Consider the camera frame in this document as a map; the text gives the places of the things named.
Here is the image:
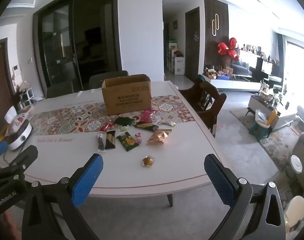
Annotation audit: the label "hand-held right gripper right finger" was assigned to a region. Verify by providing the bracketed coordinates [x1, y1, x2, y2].
[204, 154, 286, 240]

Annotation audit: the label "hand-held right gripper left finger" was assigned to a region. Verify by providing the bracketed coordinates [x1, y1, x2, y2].
[22, 153, 104, 240]

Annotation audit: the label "black and tan snack packet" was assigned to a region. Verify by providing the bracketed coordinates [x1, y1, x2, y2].
[106, 130, 117, 150]

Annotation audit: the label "brown cardboard box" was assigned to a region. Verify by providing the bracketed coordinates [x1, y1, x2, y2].
[101, 74, 152, 116]

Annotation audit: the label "white electric cooking appliance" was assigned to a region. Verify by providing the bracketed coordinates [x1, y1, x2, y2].
[6, 120, 33, 151]

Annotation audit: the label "floral tissue box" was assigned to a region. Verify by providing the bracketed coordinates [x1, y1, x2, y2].
[5, 106, 30, 134]

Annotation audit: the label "small black snack packet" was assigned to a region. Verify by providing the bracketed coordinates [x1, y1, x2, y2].
[96, 133, 107, 152]

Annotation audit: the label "green chips packet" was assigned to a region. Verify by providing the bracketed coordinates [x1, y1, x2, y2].
[116, 131, 139, 152]

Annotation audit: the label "small red snack packet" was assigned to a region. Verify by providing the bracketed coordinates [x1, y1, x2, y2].
[99, 120, 115, 132]

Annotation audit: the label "patterned table runner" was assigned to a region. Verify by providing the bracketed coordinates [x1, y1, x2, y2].
[30, 95, 196, 135]

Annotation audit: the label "white shoe rack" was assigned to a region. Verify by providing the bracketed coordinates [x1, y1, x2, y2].
[18, 87, 34, 108]

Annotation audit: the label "green stool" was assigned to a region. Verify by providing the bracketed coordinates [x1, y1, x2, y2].
[249, 124, 271, 142]

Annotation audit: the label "dark green snack packet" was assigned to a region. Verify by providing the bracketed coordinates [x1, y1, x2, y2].
[114, 117, 135, 127]

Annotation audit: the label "patterned floor rug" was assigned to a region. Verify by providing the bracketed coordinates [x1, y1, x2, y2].
[229, 109, 304, 173]

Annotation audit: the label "orange foil snack packet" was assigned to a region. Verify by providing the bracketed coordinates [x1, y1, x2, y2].
[147, 129, 172, 145]

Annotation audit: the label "dark wooden chair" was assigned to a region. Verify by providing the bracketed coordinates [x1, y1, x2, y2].
[178, 74, 227, 138]

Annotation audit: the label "grey dining chair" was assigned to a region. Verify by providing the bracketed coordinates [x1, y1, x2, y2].
[47, 81, 74, 98]
[88, 70, 129, 90]

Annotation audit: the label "black and gold snack packet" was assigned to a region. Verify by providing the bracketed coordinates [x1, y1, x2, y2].
[135, 121, 159, 132]

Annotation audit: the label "white round lidded container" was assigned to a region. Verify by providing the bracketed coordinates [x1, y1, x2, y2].
[290, 155, 303, 173]

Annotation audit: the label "white rounded object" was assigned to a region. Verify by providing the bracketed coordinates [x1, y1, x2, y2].
[283, 195, 304, 235]

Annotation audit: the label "pink snack packet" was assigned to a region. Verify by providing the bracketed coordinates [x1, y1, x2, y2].
[141, 109, 156, 123]

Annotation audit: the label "grey coffee table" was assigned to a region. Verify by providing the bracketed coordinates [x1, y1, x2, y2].
[247, 94, 296, 130]

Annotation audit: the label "brown entrance door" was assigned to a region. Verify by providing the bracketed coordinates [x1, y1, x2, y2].
[0, 38, 15, 135]

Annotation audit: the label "white low cabinet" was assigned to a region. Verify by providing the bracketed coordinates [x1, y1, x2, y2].
[202, 72, 262, 92]

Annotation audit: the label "black sliding glass door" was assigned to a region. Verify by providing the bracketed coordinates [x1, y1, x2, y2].
[33, 0, 122, 98]

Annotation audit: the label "flat screen television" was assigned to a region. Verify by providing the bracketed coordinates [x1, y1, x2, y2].
[238, 56, 283, 79]

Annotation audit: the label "white hallway shelf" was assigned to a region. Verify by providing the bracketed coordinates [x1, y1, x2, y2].
[168, 42, 185, 75]

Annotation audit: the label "red foil balloons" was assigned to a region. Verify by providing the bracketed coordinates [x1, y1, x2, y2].
[217, 37, 241, 61]

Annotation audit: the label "dark interior door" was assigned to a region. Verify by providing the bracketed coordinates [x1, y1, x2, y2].
[185, 7, 200, 82]

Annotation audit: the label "white loop wall lamp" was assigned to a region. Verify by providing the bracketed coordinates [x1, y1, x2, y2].
[212, 14, 220, 37]

